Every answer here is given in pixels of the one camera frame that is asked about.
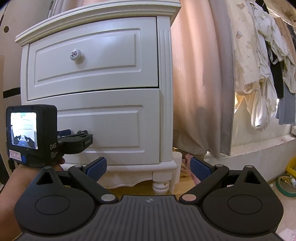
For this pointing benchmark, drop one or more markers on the black camera box with screen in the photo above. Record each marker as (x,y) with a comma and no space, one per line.
(31,135)

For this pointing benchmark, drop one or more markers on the person's left hand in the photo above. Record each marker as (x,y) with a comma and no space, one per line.
(57,166)

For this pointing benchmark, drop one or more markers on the pink beige curtain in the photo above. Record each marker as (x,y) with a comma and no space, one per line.
(203,78)

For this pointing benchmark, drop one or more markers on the person's left forearm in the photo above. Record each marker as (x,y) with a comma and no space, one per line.
(19,180)

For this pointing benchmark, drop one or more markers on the white wooden nightstand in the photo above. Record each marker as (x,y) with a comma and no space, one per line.
(165,12)

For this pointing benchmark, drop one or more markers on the yellow plastic bin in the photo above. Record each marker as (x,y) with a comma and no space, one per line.
(291,167)

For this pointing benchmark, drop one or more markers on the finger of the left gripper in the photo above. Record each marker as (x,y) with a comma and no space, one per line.
(84,132)
(66,132)

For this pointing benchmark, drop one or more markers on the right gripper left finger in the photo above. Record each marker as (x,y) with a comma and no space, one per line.
(85,179)

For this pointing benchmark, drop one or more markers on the pink cloth on floor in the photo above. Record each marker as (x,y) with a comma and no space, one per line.
(187,170)

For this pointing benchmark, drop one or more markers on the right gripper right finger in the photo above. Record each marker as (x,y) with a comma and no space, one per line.
(210,177)

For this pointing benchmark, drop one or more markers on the green tape roll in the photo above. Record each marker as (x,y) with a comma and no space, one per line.
(286,185)

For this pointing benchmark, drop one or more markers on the floral ceramic drawer knob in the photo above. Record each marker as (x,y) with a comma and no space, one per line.
(75,54)

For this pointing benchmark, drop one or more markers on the hanging cream printed garment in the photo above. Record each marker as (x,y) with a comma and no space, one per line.
(246,60)

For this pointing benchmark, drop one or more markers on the hanging white garment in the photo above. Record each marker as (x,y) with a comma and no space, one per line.
(271,45)

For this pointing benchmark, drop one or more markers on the white cylindrical container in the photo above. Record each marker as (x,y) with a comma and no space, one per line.
(177,157)

